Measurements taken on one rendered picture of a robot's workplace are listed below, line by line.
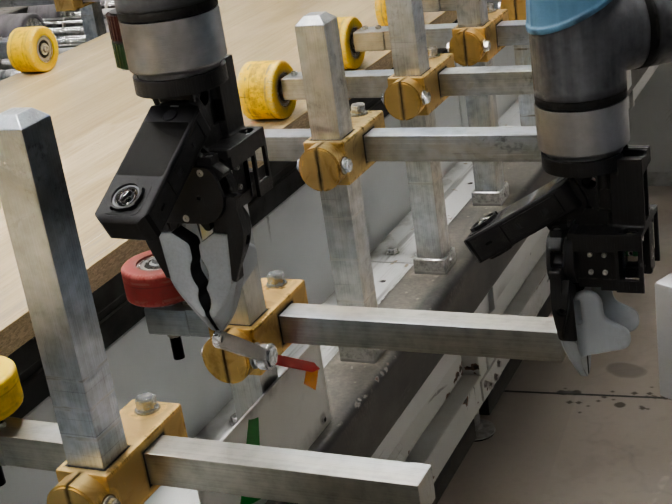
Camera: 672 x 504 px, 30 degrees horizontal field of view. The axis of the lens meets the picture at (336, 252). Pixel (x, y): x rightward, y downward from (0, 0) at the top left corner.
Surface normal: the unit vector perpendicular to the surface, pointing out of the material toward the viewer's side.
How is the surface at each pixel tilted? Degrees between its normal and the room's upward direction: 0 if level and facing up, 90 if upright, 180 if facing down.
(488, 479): 0
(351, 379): 0
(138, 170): 29
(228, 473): 90
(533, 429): 0
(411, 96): 90
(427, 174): 90
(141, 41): 90
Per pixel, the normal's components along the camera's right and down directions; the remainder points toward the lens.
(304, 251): 0.91, 0.04
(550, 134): -0.78, 0.33
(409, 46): -0.40, 0.40
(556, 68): -0.62, 0.38
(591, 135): 0.08, 0.36
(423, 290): -0.14, -0.92
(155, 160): -0.31, -0.61
